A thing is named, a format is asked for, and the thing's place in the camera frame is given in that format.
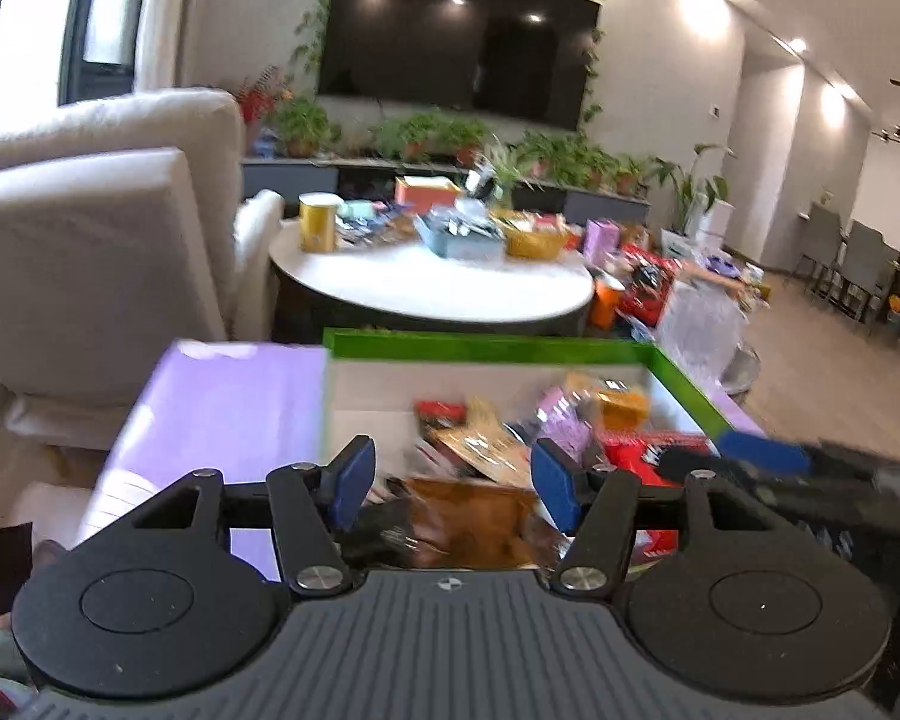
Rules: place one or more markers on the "purple bag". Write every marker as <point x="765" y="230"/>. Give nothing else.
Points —
<point x="724" y="266"/>

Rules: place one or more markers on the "grey television cabinet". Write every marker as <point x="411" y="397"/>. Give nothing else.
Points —
<point x="300" y="176"/>

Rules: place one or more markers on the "spider plant in vase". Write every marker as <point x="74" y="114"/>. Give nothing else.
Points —
<point x="502" y="169"/>

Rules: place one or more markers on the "yellow snack packet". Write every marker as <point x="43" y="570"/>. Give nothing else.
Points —
<point x="624" y="409"/>

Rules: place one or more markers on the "tan snack packet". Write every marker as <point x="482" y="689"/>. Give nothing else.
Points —
<point x="476" y="439"/>

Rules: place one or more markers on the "tall leafy potted plant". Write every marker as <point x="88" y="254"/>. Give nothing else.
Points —
<point x="694" y="184"/>

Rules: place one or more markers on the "orange cup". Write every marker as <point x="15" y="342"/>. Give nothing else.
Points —
<point x="607" y="304"/>

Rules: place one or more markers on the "wall television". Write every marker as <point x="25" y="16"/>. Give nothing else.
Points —
<point x="457" y="37"/>

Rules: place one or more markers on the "glass mug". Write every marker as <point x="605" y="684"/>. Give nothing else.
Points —
<point x="701" y="330"/>

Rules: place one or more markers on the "yellow wicker basket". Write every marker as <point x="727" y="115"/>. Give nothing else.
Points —
<point x="536" y="240"/>

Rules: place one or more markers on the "yellow canister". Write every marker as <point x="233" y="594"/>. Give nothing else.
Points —
<point x="319" y="225"/>

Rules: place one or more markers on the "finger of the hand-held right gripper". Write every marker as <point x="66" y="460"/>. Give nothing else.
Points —
<point x="701" y="463"/>
<point x="765" y="454"/>

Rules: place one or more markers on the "cream armrest cushion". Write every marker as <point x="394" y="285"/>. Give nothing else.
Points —
<point x="259" y="262"/>

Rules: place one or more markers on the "red flower arrangement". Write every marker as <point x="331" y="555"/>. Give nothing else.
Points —
<point x="262" y="94"/>

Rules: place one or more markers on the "pink label clear packet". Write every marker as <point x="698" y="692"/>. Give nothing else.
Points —
<point x="562" y="420"/>

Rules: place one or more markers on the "pink bag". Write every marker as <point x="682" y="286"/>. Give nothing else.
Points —
<point x="601" y="237"/>

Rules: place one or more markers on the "purple floral tablecloth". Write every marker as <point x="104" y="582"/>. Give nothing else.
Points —
<point x="217" y="405"/>

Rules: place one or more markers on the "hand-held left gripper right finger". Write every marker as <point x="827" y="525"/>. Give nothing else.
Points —
<point x="559" y="484"/>

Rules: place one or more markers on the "blue-grey basket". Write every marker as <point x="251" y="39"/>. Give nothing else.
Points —
<point x="461" y="240"/>

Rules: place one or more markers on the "black snack packet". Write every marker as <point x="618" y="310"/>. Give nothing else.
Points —
<point x="382" y="532"/>

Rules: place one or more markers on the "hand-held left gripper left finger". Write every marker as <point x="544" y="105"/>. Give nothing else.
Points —
<point x="354" y="480"/>

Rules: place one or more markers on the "beige armchair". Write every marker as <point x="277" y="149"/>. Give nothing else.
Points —
<point x="97" y="262"/>

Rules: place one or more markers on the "cream curtain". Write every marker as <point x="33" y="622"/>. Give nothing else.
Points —
<point x="165" y="15"/>

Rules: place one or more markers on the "green potted plant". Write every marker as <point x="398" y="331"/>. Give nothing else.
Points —
<point x="304" y="127"/>
<point x="461" y="139"/>
<point x="630" y="174"/>
<point x="544" y="154"/>
<point x="589" y="165"/>
<point x="405" y="136"/>

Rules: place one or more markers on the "grey dining chair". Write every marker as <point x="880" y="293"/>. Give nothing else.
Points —
<point x="866" y="270"/>
<point x="821" y="247"/>

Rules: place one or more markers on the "brown snack packet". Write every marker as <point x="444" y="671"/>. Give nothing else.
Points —
<point x="472" y="521"/>

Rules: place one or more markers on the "narrow black framed window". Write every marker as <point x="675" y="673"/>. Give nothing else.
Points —
<point x="109" y="15"/>

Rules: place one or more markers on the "red checkered snack packet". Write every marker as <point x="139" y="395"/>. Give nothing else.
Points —
<point x="645" y="457"/>

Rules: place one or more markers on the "green cardboard box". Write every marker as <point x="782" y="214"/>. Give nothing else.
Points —
<point x="495" y="349"/>

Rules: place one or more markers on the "white round table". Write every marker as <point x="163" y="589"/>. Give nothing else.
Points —
<point x="435" y="289"/>

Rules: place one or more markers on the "orange box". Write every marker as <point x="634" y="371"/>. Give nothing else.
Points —
<point x="429" y="195"/>

